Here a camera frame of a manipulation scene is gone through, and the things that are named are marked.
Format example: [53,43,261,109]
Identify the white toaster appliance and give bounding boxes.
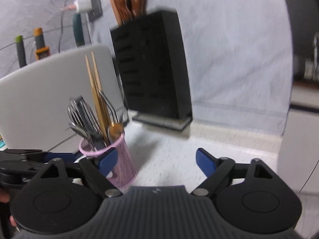
[1,44,124,153]

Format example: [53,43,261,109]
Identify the white cabinet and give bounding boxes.
[277,104,318,194]

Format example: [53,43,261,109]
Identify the metal fork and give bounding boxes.
[68,122,96,151]

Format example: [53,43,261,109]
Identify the grey wall socket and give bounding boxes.
[87,0,103,22]

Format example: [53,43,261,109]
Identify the black knife block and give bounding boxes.
[110,10,192,131]

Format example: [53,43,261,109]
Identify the white wall charger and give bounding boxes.
[61,0,93,14]

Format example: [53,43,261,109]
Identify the pink mesh cup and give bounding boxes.
[79,133,137,188]

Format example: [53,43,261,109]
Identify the wooden knife handle left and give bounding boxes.
[110,0,132,26]

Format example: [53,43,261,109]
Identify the orange tipped grey utensil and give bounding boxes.
[33,27,51,61]

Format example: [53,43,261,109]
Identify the green tipped grey utensil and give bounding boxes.
[15,35,27,68]

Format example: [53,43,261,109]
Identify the gold metal spoon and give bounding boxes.
[107,122,124,144]

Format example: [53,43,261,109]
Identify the metal tongs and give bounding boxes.
[99,90,118,123]

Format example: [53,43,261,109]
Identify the dark green handle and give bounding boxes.
[72,13,85,47]

